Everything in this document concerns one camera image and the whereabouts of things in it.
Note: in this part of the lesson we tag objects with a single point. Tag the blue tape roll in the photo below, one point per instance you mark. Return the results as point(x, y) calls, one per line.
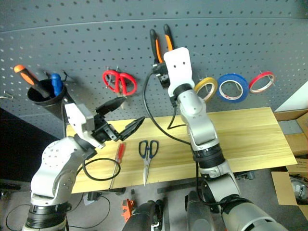
point(243, 84)

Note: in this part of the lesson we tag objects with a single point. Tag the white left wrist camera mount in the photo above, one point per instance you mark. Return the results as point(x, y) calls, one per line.
point(77, 115)

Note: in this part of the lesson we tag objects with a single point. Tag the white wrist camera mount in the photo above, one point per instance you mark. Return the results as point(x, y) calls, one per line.
point(77, 115)
point(179, 67)

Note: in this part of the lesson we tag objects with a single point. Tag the flat cardboard sheet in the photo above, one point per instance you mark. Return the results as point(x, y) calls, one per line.
point(284, 187)

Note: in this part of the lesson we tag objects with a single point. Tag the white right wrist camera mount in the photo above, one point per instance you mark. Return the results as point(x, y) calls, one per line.
point(179, 67)

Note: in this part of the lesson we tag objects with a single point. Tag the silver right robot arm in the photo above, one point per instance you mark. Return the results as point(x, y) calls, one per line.
point(202, 125)

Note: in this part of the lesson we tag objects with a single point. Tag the dark rounded shape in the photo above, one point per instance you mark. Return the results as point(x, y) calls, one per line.
point(142, 216)
point(199, 211)

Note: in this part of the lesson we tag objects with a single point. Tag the orange black screwdriver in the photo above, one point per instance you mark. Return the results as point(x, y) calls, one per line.
point(29, 77)

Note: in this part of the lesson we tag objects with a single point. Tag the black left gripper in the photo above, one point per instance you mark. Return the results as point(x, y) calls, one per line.
point(103, 130)

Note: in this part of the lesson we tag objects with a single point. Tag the grey pegboard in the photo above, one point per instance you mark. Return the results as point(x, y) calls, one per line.
point(96, 36)

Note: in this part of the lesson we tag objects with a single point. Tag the red tape roll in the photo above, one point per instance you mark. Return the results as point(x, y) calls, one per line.
point(256, 81)

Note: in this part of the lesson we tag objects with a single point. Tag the metal pegboard hook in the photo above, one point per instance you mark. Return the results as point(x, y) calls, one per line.
point(7, 96)

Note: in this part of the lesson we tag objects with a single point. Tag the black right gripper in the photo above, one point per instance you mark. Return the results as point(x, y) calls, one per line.
point(162, 75)

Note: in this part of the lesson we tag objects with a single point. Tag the black cone tool holder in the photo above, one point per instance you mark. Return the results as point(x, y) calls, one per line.
point(54, 103)

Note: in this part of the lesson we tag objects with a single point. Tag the yellow tape roll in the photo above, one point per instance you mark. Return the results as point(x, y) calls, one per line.
point(211, 85)

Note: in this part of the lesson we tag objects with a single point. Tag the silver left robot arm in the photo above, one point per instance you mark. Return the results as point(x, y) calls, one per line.
point(55, 166)

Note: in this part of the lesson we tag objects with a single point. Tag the orange black device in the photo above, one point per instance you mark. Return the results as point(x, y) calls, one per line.
point(127, 209)

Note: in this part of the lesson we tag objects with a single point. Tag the white panel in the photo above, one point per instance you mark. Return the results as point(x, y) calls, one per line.
point(296, 98)

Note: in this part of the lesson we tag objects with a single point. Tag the brown cardboard box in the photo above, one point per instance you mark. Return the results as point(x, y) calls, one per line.
point(296, 142)

